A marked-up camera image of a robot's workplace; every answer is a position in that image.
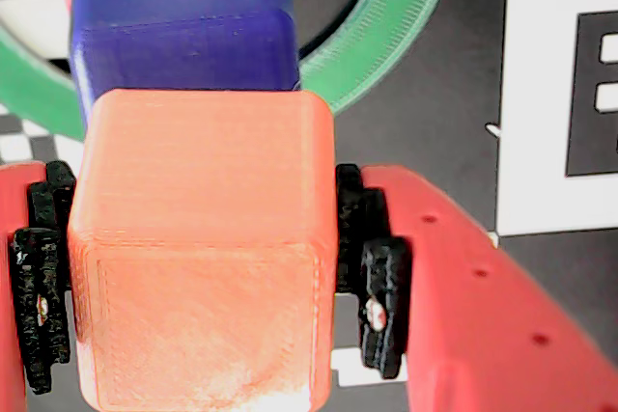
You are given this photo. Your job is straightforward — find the black white checkerboard marker mat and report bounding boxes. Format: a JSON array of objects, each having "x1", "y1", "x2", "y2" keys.
[{"x1": 0, "y1": 0, "x2": 618, "y2": 412}]

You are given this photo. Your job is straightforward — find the orange cube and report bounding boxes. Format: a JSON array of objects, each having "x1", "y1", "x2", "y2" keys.
[{"x1": 67, "y1": 88, "x2": 337, "y2": 412}]

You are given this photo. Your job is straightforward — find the orange-red gripper finger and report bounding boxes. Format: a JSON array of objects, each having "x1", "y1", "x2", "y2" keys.
[
  {"x1": 335, "y1": 163, "x2": 618, "y2": 412},
  {"x1": 0, "y1": 160, "x2": 77, "y2": 412}
]

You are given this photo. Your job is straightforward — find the green ring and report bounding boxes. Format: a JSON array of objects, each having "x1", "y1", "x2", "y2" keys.
[{"x1": 0, "y1": 0, "x2": 455, "y2": 143}]

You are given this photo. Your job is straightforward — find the blue cube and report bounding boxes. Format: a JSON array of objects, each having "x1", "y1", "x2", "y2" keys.
[{"x1": 70, "y1": 0, "x2": 303, "y2": 124}]

